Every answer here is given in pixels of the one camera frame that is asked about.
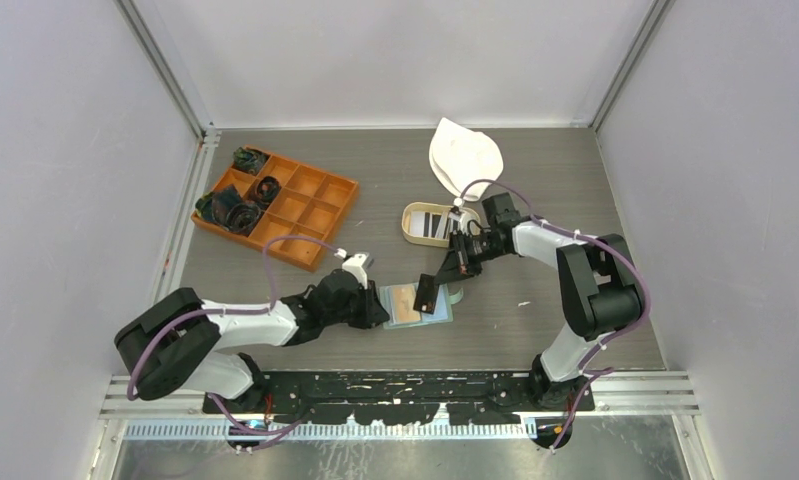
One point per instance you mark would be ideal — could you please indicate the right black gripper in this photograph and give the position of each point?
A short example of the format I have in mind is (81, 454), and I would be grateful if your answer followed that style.
(458, 260)

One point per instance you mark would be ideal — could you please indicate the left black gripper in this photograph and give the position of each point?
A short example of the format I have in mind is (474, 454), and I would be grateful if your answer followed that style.
(373, 311)

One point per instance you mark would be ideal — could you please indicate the orange picture card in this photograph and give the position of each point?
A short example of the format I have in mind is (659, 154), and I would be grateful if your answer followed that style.
(402, 298)

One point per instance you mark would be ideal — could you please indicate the black card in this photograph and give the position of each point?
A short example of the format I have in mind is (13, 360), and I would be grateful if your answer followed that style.
(426, 295)

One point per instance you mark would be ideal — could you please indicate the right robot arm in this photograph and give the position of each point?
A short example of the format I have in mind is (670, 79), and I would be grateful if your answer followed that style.
(601, 295)

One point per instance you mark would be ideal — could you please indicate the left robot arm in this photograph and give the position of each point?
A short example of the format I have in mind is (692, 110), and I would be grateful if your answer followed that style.
(184, 342)

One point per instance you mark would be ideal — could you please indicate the white black-striped card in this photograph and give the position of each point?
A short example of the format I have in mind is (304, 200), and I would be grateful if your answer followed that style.
(434, 225)

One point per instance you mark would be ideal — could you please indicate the beige oval card tray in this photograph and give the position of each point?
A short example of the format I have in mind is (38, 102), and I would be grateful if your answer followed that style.
(411, 223)

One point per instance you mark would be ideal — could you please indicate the white folded cloth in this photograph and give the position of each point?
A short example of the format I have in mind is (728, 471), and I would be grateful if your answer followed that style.
(459, 156)

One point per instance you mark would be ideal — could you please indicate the orange compartment tray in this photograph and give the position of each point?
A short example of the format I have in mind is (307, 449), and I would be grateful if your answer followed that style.
(313, 202)

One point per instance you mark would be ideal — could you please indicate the dark rolled sock middle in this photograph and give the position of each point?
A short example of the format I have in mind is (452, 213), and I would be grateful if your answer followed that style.
(264, 191)

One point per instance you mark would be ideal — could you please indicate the dark rolled sock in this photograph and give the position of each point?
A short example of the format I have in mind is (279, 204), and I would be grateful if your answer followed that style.
(264, 191)
(249, 160)

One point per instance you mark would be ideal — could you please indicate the dark rolled socks large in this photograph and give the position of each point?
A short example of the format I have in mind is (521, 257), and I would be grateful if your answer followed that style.
(227, 209)

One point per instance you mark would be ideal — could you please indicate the dark rolled sock top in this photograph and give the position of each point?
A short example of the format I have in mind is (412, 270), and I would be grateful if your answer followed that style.
(249, 160)

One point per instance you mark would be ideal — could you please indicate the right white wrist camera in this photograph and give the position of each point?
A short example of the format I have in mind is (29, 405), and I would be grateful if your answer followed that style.
(457, 221)

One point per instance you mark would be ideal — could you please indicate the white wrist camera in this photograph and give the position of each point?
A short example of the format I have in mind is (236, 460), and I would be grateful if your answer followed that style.
(457, 221)
(357, 265)

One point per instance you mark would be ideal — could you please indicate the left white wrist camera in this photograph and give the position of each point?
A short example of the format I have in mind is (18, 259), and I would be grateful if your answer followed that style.
(357, 265)

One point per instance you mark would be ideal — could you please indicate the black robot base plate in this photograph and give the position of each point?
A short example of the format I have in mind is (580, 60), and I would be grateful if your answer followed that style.
(406, 397)

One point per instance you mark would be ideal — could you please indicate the perforated metal rail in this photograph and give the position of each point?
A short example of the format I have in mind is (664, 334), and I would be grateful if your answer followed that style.
(212, 430)

